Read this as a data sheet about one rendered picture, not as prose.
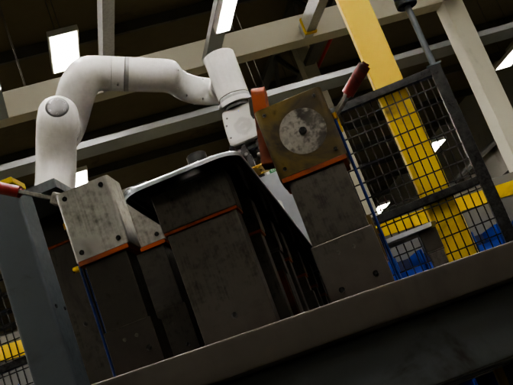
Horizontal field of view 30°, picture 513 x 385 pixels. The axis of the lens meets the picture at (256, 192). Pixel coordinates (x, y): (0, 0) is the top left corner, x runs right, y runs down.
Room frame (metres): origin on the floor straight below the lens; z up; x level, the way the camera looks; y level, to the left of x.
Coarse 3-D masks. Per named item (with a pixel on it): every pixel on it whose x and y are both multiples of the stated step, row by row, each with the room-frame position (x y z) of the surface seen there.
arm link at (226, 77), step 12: (228, 48) 2.34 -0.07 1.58; (204, 60) 2.35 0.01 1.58; (216, 60) 2.33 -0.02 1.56; (228, 60) 2.33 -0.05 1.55; (216, 72) 2.33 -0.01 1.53; (228, 72) 2.33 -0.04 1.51; (240, 72) 2.36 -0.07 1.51; (216, 84) 2.34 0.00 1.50; (228, 84) 2.32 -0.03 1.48; (240, 84) 2.34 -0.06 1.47
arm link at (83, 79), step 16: (80, 64) 2.25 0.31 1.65; (96, 64) 2.25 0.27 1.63; (112, 64) 2.26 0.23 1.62; (64, 80) 2.25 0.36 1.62; (80, 80) 2.25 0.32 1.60; (96, 80) 2.26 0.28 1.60; (112, 80) 2.27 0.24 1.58; (64, 96) 2.28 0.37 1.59; (80, 96) 2.27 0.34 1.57; (80, 112) 2.31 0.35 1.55; (80, 128) 2.32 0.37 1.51
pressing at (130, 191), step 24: (192, 168) 1.32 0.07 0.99; (216, 168) 1.40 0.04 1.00; (240, 168) 1.45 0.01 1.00; (144, 192) 1.39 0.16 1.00; (240, 192) 1.59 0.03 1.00; (264, 192) 1.63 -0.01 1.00; (264, 216) 1.81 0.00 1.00; (288, 216) 1.87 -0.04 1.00; (288, 240) 2.11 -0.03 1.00; (312, 264) 2.53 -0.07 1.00
